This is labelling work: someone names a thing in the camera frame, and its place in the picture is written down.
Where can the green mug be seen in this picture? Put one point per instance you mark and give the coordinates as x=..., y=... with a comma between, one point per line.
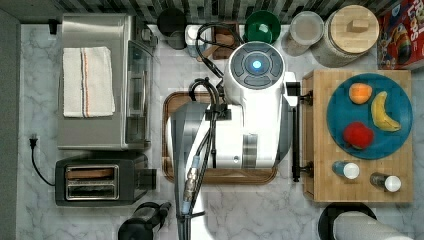
x=262, y=26

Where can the red Froot Loops box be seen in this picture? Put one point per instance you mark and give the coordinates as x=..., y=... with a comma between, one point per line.
x=401, y=40

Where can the silver toaster oven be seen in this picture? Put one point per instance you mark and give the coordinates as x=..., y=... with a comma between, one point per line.
x=131, y=43

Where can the black round container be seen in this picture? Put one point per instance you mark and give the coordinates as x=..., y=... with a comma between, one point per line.
x=171, y=24

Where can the blue round plate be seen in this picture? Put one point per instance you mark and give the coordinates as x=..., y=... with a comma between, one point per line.
x=341, y=111

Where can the black two-slot toaster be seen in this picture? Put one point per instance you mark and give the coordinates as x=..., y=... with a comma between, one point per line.
x=100, y=179

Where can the jar with wooden lid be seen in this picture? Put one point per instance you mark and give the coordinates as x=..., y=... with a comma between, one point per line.
x=349, y=33

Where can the white folded dish towel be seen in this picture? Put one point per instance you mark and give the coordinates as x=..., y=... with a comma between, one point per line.
x=87, y=87

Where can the blue shaker white cap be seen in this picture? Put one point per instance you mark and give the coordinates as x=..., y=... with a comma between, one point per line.
x=345, y=169

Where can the orange plush fruit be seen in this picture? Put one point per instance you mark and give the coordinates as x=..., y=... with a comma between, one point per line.
x=360, y=93

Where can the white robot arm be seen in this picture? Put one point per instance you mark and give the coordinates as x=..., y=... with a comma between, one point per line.
x=241, y=123

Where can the white bottle blue label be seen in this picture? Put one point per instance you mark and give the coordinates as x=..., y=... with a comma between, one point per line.
x=190, y=39

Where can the red plush apple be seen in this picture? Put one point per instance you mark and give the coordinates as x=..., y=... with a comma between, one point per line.
x=357, y=135

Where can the paper towel roll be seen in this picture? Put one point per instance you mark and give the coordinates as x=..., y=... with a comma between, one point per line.
x=354, y=221

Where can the dark shaker white cap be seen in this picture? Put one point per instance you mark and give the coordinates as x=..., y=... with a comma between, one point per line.
x=390, y=183

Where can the wooden utensil holder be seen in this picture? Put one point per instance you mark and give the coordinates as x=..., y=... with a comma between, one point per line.
x=224, y=40

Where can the wooden serving tray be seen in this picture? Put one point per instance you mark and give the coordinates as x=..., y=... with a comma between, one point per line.
x=175, y=144

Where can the black kettle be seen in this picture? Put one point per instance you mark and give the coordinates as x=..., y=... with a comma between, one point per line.
x=145, y=223

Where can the yellow plush banana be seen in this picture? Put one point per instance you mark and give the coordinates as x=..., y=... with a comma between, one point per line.
x=379, y=115

